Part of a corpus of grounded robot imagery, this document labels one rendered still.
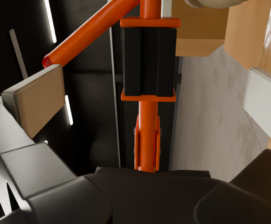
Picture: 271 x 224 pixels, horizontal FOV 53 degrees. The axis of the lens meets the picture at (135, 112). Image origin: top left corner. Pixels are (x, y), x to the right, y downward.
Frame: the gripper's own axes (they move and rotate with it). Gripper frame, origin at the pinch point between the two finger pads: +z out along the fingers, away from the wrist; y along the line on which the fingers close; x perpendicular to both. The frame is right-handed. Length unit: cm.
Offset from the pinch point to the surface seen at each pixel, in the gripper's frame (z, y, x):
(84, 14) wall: 863, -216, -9
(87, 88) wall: 946, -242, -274
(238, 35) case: 27.4, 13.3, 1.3
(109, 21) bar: 13.0, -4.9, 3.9
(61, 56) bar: 12.8, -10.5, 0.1
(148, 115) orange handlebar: 10.9, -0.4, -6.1
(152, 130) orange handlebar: 11.1, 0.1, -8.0
